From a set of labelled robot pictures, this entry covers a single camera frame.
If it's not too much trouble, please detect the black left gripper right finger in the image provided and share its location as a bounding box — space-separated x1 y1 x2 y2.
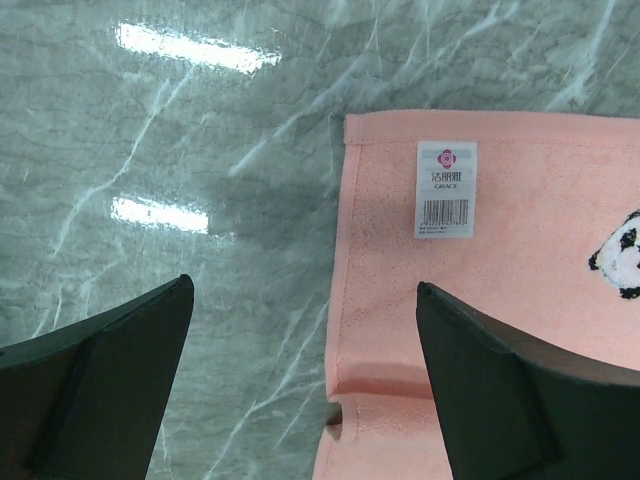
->
416 283 639 479

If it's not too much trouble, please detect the salmon pink towel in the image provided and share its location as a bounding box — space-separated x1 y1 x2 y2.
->
313 110 639 479

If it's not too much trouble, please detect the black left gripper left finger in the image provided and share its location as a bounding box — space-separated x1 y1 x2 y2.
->
1 275 194 480

